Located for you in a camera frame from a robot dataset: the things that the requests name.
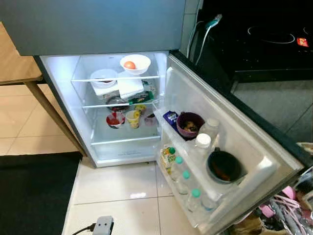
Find white tray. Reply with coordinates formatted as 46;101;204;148
116;72;145;100

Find glass fridge shelf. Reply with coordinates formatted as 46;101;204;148
80;81;160;110
71;54;162;83

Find grey steel fridge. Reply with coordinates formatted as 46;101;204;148
0;0;313;235

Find grey kitchen cabinet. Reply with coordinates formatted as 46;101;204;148
229;80;313;144

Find black induction cooktop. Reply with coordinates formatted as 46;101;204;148
198;0;313;83

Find dark round pot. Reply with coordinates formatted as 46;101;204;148
206;148;244;185

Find white capped bottle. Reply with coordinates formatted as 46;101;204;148
198;117;221;148
193;133;214;158

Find purple bowl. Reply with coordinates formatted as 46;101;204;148
176;111;206;141

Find small bottle teal cap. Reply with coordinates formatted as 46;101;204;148
173;155;189;194
180;170;197;204
188;188;204;214

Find blue snack packet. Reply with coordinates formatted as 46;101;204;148
162;110;179;131

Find green yellow juice carton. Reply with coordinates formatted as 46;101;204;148
161;145;178;175

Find green food packet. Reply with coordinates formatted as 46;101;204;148
128;91;156;105

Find yellow printed cup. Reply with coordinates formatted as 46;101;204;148
134;103;148;115
125;110;142;130

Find large white bowl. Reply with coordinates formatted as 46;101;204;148
119;54;152;76

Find glass bowl dark contents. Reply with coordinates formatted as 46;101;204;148
106;96;129;111

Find red white cup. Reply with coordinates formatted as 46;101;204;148
106;111;127;130

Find white food box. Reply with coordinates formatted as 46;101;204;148
92;84;121;97

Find white bowl dark contents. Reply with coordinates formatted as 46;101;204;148
89;69;119;90

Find wooden table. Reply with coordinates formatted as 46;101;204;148
0;22;87;157

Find white cable teal plug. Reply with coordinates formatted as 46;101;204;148
187;13;224;66

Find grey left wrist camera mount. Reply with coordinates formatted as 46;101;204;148
92;215;115;235

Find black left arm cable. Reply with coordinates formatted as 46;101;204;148
71;222;96;235

